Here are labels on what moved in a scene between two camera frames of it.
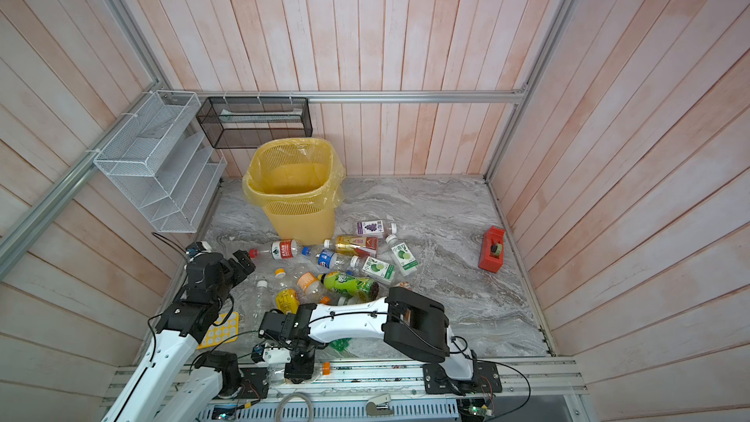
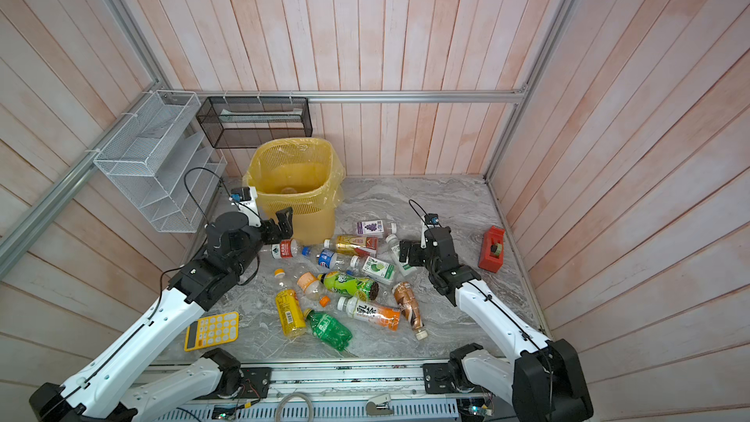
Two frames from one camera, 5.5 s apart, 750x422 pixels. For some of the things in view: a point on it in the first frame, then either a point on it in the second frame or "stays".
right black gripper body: [294, 345] to [432, 265]
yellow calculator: [224, 333] stays
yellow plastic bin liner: [289, 171] stays
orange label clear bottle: [312, 285] stays
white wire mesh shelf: [166, 161] stays
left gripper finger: [244, 266] to [284, 219]
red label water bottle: [282, 249] stays
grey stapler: [378, 405] stays
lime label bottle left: [376, 270] stays
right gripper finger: [300, 366] to [416, 255]
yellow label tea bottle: [287, 300] stays
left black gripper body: [225, 286] to [247, 254]
